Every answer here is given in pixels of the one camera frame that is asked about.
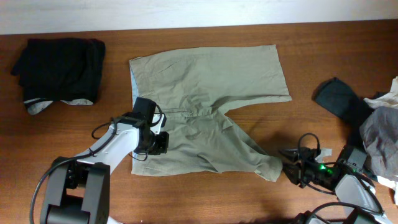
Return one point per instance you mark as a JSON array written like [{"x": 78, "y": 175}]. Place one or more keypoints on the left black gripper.
[{"x": 160, "y": 142}]

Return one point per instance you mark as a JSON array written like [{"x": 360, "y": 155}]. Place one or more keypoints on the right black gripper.
[{"x": 296, "y": 169}]

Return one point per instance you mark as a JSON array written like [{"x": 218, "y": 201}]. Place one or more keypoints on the khaki cargo shorts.
[{"x": 195, "y": 88}]

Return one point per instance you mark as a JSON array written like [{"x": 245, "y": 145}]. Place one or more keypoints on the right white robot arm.
[{"x": 355, "y": 193}]

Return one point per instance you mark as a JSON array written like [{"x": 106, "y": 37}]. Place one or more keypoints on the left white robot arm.
[{"x": 78, "y": 188}]

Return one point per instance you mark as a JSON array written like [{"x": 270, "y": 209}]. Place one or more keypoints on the dark teal garment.
[{"x": 339, "y": 99}]

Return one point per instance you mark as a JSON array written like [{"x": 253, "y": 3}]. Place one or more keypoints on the grey brown garment pile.
[{"x": 379, "y": 135}]

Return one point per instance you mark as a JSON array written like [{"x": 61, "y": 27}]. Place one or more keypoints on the folded black garment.
[{"x": 60, "y": 69}]

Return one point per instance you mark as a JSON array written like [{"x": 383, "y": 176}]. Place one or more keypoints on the grey cloth under black garment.
[{"x": 37, "y": 105}]

